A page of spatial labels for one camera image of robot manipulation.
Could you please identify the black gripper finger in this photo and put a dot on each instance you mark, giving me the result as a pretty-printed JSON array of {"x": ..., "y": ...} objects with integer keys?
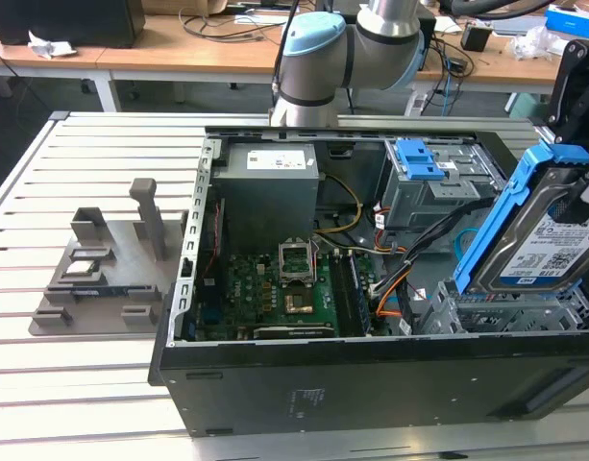
[{"x": 584, "y": 206}]

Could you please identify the hard disk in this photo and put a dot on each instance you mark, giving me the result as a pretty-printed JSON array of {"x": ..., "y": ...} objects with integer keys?
[{"x": 529, "y": 249}]

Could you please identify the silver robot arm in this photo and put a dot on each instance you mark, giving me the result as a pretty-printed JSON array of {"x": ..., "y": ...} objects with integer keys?
[{"x": 318, "y": 62}]

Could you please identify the grey metal disk bay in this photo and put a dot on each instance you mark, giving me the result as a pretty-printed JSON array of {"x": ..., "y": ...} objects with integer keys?
[{"x": 491, "y": 317}]

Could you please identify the pale green bin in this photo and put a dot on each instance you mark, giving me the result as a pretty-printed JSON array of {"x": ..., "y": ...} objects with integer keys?
[{"x": 529, "y": 106}]

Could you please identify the crumpled clear plastic bag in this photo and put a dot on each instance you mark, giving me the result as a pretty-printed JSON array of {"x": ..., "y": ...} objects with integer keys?
[{"x": 534, "y": 43}]

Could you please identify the blue and white box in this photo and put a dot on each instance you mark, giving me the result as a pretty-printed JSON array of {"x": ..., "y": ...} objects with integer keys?
[{"x": 572, "y": 19}]

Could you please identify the small black open box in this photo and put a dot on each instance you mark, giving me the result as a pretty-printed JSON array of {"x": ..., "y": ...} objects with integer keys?
[{"x": 475, "y": 38}]

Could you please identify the small black desktop tower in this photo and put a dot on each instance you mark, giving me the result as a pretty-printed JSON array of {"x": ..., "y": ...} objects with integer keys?
[{"x": 429, "y": 38}]

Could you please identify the grey optical drive cage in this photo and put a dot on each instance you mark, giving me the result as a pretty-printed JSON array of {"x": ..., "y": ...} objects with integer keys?
[{"x": 419, "y": 201}]

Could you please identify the white power strip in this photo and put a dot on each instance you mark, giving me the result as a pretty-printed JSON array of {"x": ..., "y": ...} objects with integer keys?
[{"x": 416, "y": 103}]

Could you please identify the blue plastic latch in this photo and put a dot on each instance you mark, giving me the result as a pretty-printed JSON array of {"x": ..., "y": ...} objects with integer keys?
[{"x": 416, "y": 161}]

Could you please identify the installed RAM stick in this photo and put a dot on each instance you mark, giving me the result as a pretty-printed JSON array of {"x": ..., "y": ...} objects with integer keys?
[{"x": 360, "y": 298}]

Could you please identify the CPU socket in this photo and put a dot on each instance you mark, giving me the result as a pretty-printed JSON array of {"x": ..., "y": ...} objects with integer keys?
[{"x": 299, "y": 301}]

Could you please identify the black open PC case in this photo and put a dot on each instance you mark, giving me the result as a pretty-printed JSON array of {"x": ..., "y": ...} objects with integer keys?
[{"x": 323, "y": 384}]

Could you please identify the black graphics card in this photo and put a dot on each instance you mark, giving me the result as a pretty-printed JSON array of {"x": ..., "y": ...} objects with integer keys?
[{"x": 294, "y": 332}]

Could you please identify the grey power supply unit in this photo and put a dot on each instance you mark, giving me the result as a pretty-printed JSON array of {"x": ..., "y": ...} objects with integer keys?
[{"x": 265, "y": 201}]

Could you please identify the green motherboard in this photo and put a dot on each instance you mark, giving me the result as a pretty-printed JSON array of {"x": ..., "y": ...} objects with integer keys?
[{"x": 246, "y": 288}]

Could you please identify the black case fan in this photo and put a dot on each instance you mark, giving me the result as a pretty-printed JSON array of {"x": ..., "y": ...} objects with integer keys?
[{"x": 210, "y": 249}]

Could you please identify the wooden desk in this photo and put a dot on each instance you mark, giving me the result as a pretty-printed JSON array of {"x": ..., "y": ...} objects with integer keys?
[{"x": 203, "y": 53}]

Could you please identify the grey parts rack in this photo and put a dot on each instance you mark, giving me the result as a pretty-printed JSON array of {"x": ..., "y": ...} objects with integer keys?
[{"x": 116, "y": 312}]

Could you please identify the RAM stick on rack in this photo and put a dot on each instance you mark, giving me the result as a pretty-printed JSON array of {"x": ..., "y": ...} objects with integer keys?
[{"x": 102, "y": 291}]

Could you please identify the large black box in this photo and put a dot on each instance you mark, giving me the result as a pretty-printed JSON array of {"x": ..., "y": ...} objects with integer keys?
[{"x": 82, "y": 24}]

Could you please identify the silver CPU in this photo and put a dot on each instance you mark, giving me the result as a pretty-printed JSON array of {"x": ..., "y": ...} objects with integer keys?
[{"x": 82, "y": 269}]

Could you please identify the crumpled white paper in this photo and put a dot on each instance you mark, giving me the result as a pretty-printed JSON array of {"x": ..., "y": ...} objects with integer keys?
[{"x": 51, "y": 47}]

